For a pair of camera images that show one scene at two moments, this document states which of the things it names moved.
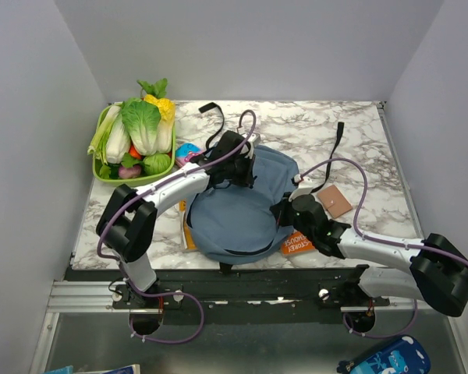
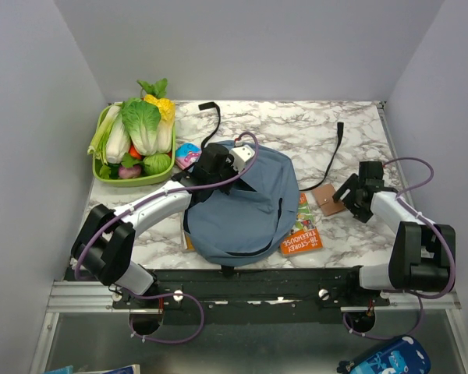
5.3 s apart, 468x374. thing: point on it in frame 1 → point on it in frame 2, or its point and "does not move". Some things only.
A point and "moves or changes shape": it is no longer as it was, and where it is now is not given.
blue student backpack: [233, 225] moves or changes shape
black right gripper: [280, 209] → [352, 183]
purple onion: [129, 173] does not move
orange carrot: [132, 151] does not move
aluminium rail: [86, 297] does not move
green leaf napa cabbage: [141, 118] does not move
